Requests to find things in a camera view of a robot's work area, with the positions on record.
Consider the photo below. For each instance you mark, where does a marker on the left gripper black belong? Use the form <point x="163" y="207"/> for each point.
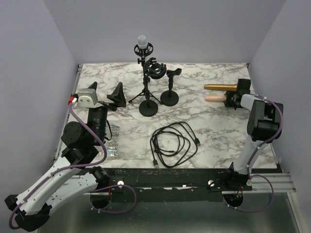
<point x="118" y="96"/>

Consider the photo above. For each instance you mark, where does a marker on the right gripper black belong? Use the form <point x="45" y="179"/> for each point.
<point x="229" y="103"/>

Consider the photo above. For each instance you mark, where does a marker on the gold microphone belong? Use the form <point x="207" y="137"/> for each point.
<point x="223" y="87"/>

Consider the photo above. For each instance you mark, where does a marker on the pink microphone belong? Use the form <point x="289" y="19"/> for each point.
<point x="215" y="98"/>

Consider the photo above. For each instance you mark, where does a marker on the black round-base shockmount stand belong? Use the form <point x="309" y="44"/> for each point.
<point x="151" y="70"/>

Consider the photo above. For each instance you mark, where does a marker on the black tripod shockmount stand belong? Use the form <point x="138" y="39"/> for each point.
<point x="142" y="54"/>

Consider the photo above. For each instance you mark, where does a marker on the white grey microphone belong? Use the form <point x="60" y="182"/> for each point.
<point x="142" y="42"/>

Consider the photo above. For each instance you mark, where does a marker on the black round-base clip stand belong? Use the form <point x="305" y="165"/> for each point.
<point x="170" y="97"/>

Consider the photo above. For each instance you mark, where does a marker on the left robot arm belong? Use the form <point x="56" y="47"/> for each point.
<point x="74" y="172"/>

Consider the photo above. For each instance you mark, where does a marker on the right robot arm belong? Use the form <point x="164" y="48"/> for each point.
<point x="264" y="125"/>

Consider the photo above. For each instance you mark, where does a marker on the clear plastic screw box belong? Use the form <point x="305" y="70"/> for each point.
<point x="126" y="140"/>

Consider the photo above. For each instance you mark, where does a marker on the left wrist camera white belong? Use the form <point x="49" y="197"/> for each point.
<point x="85" y="98"/>

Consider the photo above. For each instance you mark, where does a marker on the black mounting rail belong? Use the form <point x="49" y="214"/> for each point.
<point x="174" y="185"/>

